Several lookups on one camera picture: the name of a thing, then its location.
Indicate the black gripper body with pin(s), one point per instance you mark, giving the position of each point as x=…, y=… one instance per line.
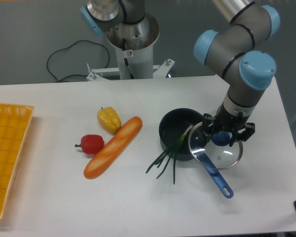
x=224, y=121

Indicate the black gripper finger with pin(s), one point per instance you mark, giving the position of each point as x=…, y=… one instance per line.
x=244, y=135
x=208, y=125

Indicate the orange baguette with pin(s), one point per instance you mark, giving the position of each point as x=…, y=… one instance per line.
x=115, y=146

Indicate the yellow bell pepper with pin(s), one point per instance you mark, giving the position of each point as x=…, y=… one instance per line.
x=109, y=119

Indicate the glass lid blue knob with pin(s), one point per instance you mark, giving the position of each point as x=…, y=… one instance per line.
x=214, y=153

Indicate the green onion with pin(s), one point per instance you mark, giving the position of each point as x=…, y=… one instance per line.
x=170, y=152

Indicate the red bell pepper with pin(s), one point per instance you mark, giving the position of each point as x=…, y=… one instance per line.
x=91, y=144

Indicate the yellow woven basket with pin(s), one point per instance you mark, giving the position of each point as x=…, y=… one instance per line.
x=15, y=120

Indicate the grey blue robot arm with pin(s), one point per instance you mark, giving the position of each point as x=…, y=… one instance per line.
x=231, y=55

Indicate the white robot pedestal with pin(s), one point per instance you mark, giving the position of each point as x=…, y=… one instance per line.
x=133, y=46

